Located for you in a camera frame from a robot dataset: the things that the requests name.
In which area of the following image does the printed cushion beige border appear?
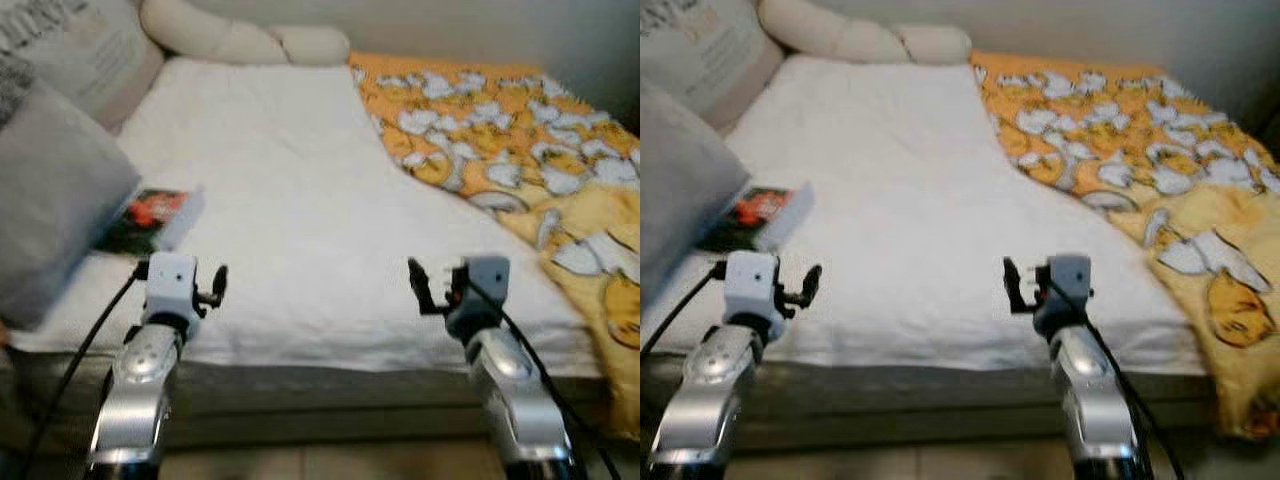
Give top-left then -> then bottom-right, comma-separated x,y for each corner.
0,0 -> 166,131
640,0 -> 786,131

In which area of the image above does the red and dark book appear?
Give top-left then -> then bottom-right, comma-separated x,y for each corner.
700,183 -> 816,253
95,187 -> 206,256

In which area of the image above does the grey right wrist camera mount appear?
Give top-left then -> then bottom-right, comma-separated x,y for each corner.
1035,254 -> 1093,336
455,256 -> 512,336

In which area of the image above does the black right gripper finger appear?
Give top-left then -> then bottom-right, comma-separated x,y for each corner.
1002,256 -> 1029,313
407,257 -> 435,315

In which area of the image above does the white quilted mattress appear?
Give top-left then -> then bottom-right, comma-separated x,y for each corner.
645,55 -> 1211,376
5,55 -> 606,379

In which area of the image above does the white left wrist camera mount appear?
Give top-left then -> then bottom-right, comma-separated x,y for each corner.
143,252 -> 201,326
722,250 -> 783,326

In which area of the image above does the cream bolster pillow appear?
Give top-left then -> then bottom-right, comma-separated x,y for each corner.
757,0 -> 973,67
140,0 -> 351,67

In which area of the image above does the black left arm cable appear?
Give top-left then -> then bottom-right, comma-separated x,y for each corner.
640,262 -> 729,356
20,265 -> 151,480

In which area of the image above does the grey bed base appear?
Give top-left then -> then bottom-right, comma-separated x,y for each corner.
0,350 -> 616,456
640,355 -> 1241,451

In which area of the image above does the grey floral pillow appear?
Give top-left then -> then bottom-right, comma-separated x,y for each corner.
0,50 -> 39,129

